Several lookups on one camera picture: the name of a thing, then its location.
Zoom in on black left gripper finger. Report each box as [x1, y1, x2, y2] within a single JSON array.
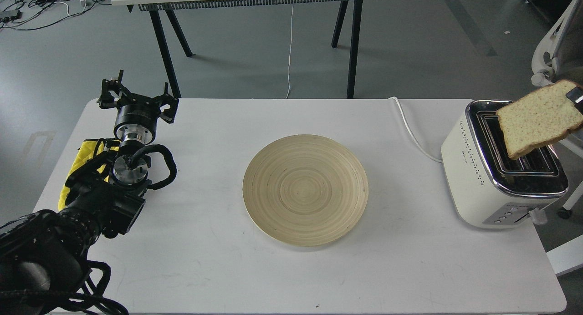
[[97, 70, 133, 109], [154, 82, 179, 124]]

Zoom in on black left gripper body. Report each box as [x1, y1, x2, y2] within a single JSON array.
[[114, 97, 161, 140]]

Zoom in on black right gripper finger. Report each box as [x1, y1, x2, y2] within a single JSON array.
[[566, 87, 583, 114]]

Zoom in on slice of white bread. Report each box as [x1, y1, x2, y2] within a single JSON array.
[[496, 79, 583, 160]]

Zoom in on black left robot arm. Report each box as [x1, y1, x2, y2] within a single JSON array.
[[0, 73, 179, 315]]

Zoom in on cream and chrome toaster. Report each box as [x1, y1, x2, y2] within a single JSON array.
[[441, 101, 569, 229]]

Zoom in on yellow cloth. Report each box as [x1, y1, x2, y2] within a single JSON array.
[[57, 138, 121, 211]]

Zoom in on white table with black legs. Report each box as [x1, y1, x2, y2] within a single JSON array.
[[111, 0, 364, 99]]

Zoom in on round wooden plate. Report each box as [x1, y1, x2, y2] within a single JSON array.
[[242, 134, 370, 247]]

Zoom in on black floor cables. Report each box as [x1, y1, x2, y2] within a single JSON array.
[[0, 0, 114, 31]]

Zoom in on white toaster power cord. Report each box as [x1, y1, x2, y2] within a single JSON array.
[[388, 97, 443, 163]]

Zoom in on white hanging cable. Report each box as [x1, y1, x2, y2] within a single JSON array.
[[286, 5, 294, 99]]

